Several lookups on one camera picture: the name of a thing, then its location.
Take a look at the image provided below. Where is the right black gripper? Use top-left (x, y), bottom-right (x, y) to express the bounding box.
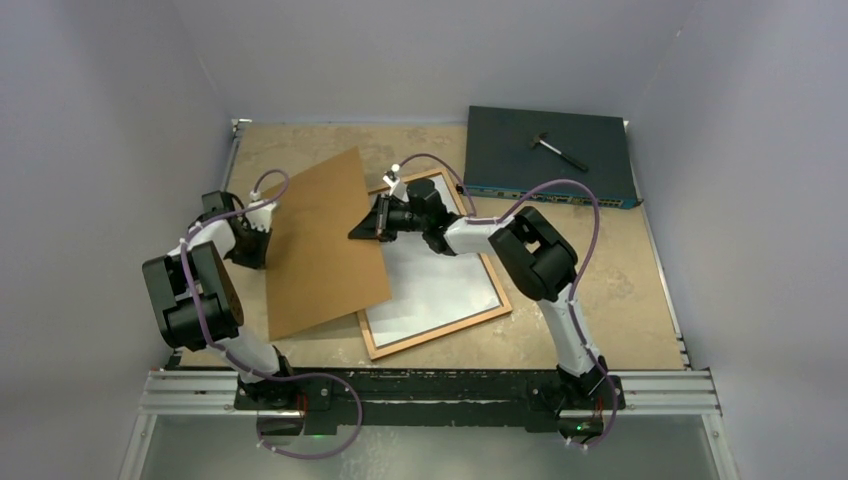
top-left (348, 194), bottom-right (428, 243)

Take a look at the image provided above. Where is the brown backing board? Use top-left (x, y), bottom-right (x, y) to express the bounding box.
top-left (266, 148), bottom-right (391, 340)

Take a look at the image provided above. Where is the glossy photo print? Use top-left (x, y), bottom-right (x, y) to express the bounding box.
top-left (365, 174), bottom-right (503, 350)

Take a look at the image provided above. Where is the orange wooden picture frame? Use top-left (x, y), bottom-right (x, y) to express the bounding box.
top-left (356, 166), bottom-right (514, 362)

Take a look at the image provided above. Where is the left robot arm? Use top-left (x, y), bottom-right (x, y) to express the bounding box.
top-left (142, 191), bottom-right (298, 409)

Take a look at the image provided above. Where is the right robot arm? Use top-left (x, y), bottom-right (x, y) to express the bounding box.
top-left (347, 179), bottom-right (607, 407)

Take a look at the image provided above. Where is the small black hammer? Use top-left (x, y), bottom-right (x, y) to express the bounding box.
top-left (530, 132), bottom-right (589, 172)

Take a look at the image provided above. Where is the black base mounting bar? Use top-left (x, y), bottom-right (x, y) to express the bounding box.
top-left (234, 368), bottom-right (625, 436)

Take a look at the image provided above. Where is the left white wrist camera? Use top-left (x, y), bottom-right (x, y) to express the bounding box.
top-left (244, 190), bottom-right (278, 233)

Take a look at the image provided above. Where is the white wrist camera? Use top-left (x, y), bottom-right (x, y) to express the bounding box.
top-left (382, 163), bottom-right (408, 202)
top-left (244, 190), bottom-right (278, 233)

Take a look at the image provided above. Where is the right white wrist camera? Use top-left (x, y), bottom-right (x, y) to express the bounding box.
top-left (382, 163), bottom-right (408, 202)

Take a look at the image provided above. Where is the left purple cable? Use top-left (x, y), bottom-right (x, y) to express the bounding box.
top-left (180, 168), bottom-right (364, 462)

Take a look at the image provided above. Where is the dark network switch box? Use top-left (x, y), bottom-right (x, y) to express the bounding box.
top-left (463, 106), bottom-right (642, 209)

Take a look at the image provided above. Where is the aluminium rail frame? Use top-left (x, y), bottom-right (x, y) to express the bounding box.
top-left (119, 119), bottom-right (740, 480)

